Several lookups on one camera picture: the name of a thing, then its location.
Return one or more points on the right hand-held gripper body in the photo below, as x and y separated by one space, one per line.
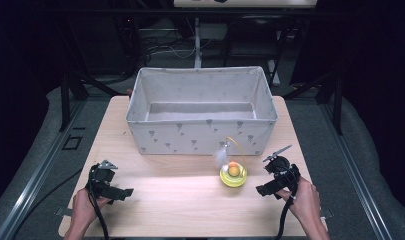
285 173

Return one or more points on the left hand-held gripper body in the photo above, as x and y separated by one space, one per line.
101 175

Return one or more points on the yellow feather cat toy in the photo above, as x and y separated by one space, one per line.
233 178

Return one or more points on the grey printed fabric storage box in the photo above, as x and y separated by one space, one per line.
203 138

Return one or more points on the person's right hand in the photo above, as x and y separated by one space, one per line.
306 200

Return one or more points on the person's left hand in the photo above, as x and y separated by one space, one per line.
83 208

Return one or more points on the black metal stand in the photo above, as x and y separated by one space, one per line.
336 103
65 100

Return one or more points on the black chair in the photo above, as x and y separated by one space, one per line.
253 36

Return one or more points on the white desk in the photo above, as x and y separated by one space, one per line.
245 3

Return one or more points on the aluminium floor rail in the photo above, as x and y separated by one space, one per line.
33 186
360 186

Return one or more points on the white metal post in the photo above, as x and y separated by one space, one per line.
198 43

